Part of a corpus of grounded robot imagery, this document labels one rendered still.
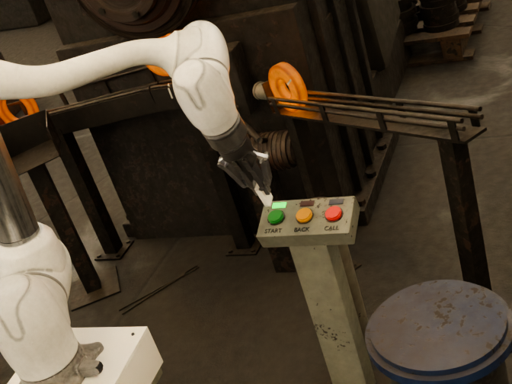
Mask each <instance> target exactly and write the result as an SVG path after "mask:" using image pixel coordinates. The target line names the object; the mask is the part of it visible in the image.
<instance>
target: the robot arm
mask: <svg viewBox="0 0 512 384"><path fill-rule="evenodd" d="M142 65H148V66H158V67H160V68H162V69H164V70H165V71H166V72H167V73H168V74H169V76H170V77H171V78H172V85H173V89H174V94H175V97H176V99H177V101H178V103H179V105H180V106H181V109H182V110H183V112H184V113H185V115H186V116H187V118H188V119H189V121H190V122H191V123H192V124H193V125H194V126H195V127H196V128H197V129H199V130H200V131H201V133H202V134H203V136H204V137H205V138H206V140H207V142H208V143H209V144H210V146H211V147H212V148H213V149H214V150H216V151H218V152H219V154H220V155H221V156H220V157H219V161H218V163H217V166H218V167H219V168H221V169H222V170H224V171H225V172H226V173H227V174H228V175H229V176H230V177H231V178H233V179H234V180H235V181H236V182H237V183H238V184H239V185H240V186H241V187H242V188H246V187H249V188H250V189H252V190H253V192H254V194H255V195H256V196H259V197H260V199H261V201H262V202H263V204H264V205H265V206H271V203H272V199H273V196H272V194H271V193H270V191H271V188H270V187H269V186H270V183H271V180H272V174H271V170H270V164H269V160H268V159H269V155H270V153H269V152H265V153H264V154H263V153H260V152H258V151H257V149H256V148H254V147H253V145H252V143H251V140H250V138H249V136H248V134H247V127H246V125H245V123H244V121H243V120H242V118H241V117H240V114H239V112H238V111H237V110H236V107H235V101H234V100H235V96H234V94H233V92H232V87H231V84H230V81H229V51H228V48H227V45H226V41H225V38H224V36H223V35H222V33H221V31H220V30H219V28H218V27H217V26H215V25H214V24H212V23H210V22H209V21H194V22H192V23H190V24H188V25H187V26H186V27H185V28H184V29H183V30H175V31H174V32H173V33H172V34H170V35H169V36H167V37H164V38H155V39H141V40H132V41H128V42H125V43H120V44H117V45H114V46H109V47H107V48H104V49H101V50H97V51H94V52H91V53H87V54H85V55H81V56H77V57H75V58H71V59H67V60H64V61H62V62H57V63H53V64H49V65H44V66H25V65H19V64H15V63H12V62H6V61H3V60H0V100H16V99H31V98H43V97H48V96H52V95H56V94H61V93H63V92H67V91H71V90H72V89H75V88H78V87H81V86H83V85H86V84H88V83H91V82H94V81H97V80H98V79H101V78H104V77H106V76H109V75H112V74H114V73H116V72H120V71H122V70H124V69H128V68H130V67H134V66H142ZM256 158H258V160H259V163H260V164H261V169H260V168H259V166H258V164H257V162H256ZM261 170H262V171H261ZM242 180H243V181H242ZM71 282H72V262H71V258H70V255H69V252H68V250H67V248H66V247H65V245H64V244H63V243H62V242H61V241H60V240H59V239H58V238H57V237H56V235H55V233H54V232H53V230H52V229H51V228H50V227H49V226H46V225H44V224H42V223H40V222H38V221H37V220H36V217H35V215H34V212H33V210H32V208H31V206H30V203H29V201H28V198H27V195H26V193H25V191H24V188H23V186H22V184H21V181H20V178H19V177H18V173H17V172H16V169H15V167H14V164H13V162H12V160H11V156H10V155H9V153H8V150H7V147H6V145H5V142H4V140H3V138H2V135H1V133H0V352H1V354H2V356H3V357H4V358H5V359H6V361H7V362H8V364H9V365H10V367H11V368H12V369H13V370H14V371H15V372H16V373H17V375H18V376H19V378H20V380H21V381H20V382H19V384H82V382H83V381H84V379H85V377H88V376H93V375H97V374H99V373H101V372H102V370H103V366H104V365H103V364H102V362H101V361H99V360H96V358H97V357H98V356H99V355H100V354H101V352H102V351H103V350H104V346H103V344H102V343H101V342H94V343H90V344H80V343H79V342H78V341H77V339H76V337H75V335H74V333H73V330H72V328H71V326H70V325H71V321H70V317H69V309H68V303H67V302H68V298H69V293H70V288H71Z"/></svg>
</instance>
